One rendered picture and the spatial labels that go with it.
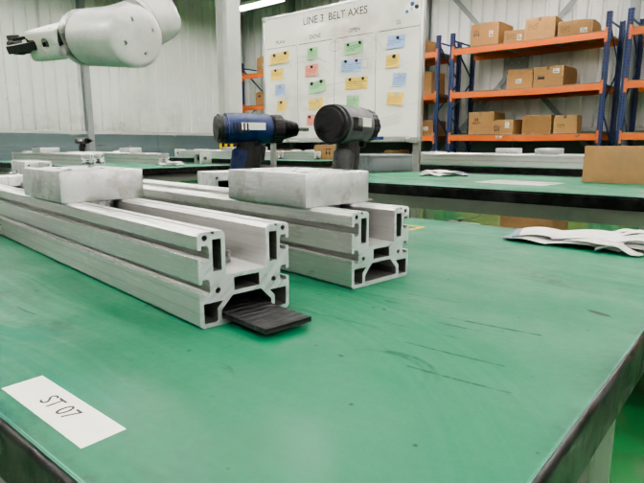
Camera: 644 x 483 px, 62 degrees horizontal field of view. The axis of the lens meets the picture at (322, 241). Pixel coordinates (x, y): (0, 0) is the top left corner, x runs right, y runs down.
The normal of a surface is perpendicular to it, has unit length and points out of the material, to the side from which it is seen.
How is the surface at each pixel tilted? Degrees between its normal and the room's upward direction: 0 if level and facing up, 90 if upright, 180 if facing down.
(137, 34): 96
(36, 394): 0
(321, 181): 90
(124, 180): 90
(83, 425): 0
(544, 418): 0
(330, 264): 90
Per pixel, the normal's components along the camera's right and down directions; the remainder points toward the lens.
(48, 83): 0.77, 0.11
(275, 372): 0.00, -0.98
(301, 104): -0.65, 0.14
